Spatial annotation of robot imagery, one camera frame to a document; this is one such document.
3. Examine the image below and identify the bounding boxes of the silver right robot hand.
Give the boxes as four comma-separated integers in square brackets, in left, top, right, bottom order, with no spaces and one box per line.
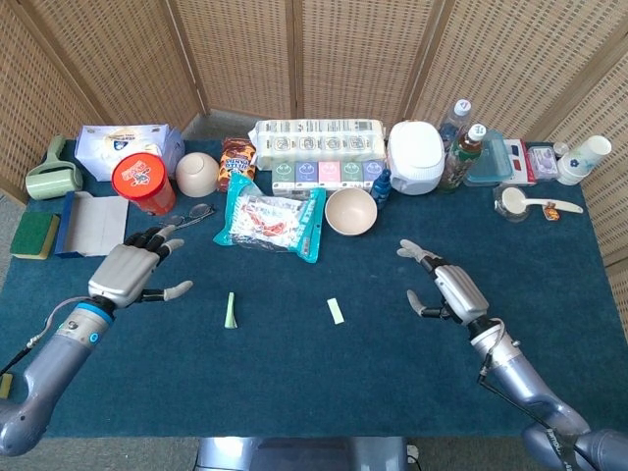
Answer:
[396,238,491,328]

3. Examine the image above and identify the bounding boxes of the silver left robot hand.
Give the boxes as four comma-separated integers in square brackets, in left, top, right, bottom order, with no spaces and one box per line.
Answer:
[86,224,194,310]

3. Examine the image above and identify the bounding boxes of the pale green stick piece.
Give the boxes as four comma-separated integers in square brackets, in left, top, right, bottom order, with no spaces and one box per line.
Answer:
[223,291,239,330]

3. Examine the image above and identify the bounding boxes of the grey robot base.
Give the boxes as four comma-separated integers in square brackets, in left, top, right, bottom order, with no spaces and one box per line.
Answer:
[194,436,409,471]

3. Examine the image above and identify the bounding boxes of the blue box grey flap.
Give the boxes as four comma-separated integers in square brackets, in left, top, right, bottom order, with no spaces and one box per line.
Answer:
[54,190,131,259]

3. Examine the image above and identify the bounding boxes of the small glass bowl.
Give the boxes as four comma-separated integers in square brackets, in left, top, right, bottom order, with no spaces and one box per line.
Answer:
[493,184,532,224]

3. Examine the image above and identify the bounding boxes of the orange instant noodle cup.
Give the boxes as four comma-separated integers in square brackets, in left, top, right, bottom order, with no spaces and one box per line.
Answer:
[111,152,177,217]

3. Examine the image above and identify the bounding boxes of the black eyeglasses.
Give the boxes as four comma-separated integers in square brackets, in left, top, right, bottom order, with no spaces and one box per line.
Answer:
[166,202,217,232]

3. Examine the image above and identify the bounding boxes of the beige plastic spoon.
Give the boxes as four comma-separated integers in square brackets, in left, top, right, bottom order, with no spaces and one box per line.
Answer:
[500,187,585,216]

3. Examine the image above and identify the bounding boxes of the green lint roller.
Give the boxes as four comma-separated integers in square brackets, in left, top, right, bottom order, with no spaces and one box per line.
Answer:
[25,134,84,201]

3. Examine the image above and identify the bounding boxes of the upturned beige bowl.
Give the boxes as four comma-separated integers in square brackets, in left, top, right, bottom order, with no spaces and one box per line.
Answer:
[175,151,221,198]

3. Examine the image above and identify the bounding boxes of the white plastic tissue pack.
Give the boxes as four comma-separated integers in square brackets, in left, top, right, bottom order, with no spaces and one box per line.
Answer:
[74,124,186,183]

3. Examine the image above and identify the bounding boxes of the green tea bottle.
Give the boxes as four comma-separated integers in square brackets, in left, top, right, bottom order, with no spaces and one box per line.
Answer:
[438,124,487,194]

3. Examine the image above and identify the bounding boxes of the blue spray bottle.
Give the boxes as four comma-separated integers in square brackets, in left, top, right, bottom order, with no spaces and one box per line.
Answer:
[370,168,393,212]

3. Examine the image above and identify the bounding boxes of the clear container teal lid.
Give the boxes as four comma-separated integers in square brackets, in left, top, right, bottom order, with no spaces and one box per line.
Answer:
[463,130,515,188]

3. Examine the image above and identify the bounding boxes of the open beige bowl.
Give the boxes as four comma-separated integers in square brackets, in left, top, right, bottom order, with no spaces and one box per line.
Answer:
[325,187,379,237]

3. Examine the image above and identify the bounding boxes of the white lidded plastic pot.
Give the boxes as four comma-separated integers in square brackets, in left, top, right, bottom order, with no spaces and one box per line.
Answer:
[387,121,446,196]

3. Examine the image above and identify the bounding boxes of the red white box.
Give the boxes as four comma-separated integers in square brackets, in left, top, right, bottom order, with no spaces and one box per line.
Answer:
[503,138,538,186]

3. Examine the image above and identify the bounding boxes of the purple small tissue box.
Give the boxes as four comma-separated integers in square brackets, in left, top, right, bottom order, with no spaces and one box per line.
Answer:
[294,161,321,191]
[362,160,387,189]

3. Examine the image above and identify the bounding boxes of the clear box purple contents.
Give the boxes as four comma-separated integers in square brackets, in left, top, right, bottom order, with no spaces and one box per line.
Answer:
[527,144,559,182]

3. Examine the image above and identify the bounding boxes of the teal snack bag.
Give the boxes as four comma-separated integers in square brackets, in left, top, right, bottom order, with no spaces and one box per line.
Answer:
[212,171,328,265]

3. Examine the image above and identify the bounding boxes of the brown cookie packet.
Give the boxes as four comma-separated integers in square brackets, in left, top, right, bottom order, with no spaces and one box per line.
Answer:
[217,137,258,193]

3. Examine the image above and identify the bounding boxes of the green small tissue box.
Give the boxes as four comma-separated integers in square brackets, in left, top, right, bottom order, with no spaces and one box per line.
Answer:
[271,161,297,192]
[340,160,365,190]

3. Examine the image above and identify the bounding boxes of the clear water bottle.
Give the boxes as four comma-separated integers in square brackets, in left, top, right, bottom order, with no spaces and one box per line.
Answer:
[438,98,473,148]

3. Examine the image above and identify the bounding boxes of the pink small tissue box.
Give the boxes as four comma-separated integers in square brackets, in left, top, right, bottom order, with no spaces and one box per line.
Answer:
[318,160,343,190]

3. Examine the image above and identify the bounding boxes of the flower print paper cups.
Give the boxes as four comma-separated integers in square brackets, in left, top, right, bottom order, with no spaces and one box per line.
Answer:
[556,134,613,186]

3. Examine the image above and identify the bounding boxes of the blue felt table cover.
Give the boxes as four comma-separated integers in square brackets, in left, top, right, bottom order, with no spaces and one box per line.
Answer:
[0,139,628,439]

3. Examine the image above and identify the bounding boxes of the white toilet roll pack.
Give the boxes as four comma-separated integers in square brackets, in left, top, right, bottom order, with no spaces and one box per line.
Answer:
[248,119,390,172]

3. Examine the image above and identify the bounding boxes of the wicker folding screen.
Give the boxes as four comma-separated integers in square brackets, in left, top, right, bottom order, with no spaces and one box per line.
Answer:
[0,0,628,340]

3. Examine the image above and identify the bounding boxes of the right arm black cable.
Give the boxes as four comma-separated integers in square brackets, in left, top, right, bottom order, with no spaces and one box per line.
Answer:
[478,318,571,471]

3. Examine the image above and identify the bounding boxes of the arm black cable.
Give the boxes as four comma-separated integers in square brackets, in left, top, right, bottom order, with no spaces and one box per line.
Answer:
[0,296,88,377]
[478,318,571,471]

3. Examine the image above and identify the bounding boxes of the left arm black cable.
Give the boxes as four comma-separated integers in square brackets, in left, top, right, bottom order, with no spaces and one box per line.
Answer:
[0,296,88,377]

